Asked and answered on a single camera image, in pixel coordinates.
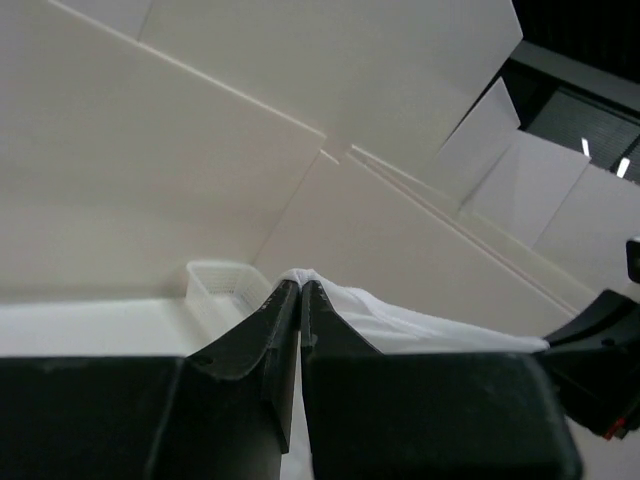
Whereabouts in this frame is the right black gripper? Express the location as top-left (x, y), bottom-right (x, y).
top-left (539, 234), bottom-right (640, 441)

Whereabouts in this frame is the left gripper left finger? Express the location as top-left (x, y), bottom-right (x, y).
top-left (144, 281), bottom-right (299, 479)

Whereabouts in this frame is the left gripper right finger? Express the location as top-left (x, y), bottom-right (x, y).
top-left (301, 281), bottom-right (583, 479)

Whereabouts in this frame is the white tank top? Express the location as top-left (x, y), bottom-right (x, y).
top-left (275, 267), bottom-right (550, 480)

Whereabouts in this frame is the white plastic mesh basket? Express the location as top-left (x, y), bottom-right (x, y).
top-left (185, 260), bottom-right (272, 341)

